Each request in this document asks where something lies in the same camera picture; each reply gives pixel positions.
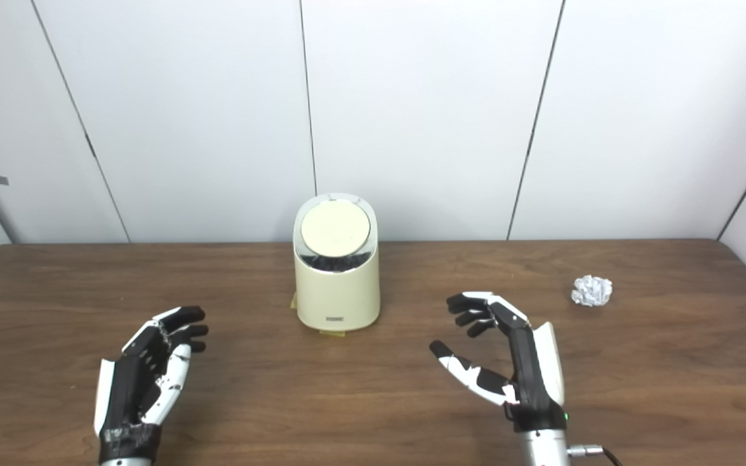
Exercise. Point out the yellow tape under bin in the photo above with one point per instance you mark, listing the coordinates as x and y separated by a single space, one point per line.
334 333

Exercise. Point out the white and black left hand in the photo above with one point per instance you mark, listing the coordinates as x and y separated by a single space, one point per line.
128 388

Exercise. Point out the white paper ball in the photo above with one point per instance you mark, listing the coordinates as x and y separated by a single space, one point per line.
592 290

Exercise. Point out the white and black right hand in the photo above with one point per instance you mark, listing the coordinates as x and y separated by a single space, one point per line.
528 375

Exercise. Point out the cream-colored bin body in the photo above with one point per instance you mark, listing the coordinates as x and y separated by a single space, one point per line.
337 294

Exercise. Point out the round cream bin lid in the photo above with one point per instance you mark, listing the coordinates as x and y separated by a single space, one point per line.
335 228

